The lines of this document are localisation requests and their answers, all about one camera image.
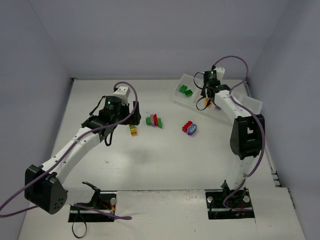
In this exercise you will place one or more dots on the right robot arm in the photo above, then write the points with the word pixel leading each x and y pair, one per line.
pixel 247 139

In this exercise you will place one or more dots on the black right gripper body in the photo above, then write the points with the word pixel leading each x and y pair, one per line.
pixel 211 91

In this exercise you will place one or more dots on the red half-round lego brick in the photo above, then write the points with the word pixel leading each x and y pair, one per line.
pixel 155 120

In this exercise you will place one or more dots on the green half-round lego brick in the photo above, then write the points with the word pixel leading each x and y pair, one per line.
pixel 148 121

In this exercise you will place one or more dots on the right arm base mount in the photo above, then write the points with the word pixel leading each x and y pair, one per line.
pixel 237 207

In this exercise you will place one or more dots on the green lego brick in tray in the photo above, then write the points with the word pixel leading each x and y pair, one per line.
pixel 183 89

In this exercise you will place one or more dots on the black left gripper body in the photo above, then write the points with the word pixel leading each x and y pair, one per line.
pixel 134 115

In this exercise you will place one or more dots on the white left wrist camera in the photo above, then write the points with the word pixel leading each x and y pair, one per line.
pixel 123 93

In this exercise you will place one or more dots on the green lego brick in cluster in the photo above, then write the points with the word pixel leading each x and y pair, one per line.
pixel 159 123

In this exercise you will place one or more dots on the red lego brick by paw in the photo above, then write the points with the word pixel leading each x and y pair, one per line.
pixel 186 126

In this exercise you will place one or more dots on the purple butterfly lego brick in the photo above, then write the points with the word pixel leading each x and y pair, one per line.
pixel 152 122

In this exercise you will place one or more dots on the purple paw print lego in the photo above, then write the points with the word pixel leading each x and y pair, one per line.
pixel 191 129

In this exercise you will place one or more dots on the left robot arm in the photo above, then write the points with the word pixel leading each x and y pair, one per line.
pixel 45 183

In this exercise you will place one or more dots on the clear plastic divided tray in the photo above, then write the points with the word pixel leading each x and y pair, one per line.
pixel 229 110

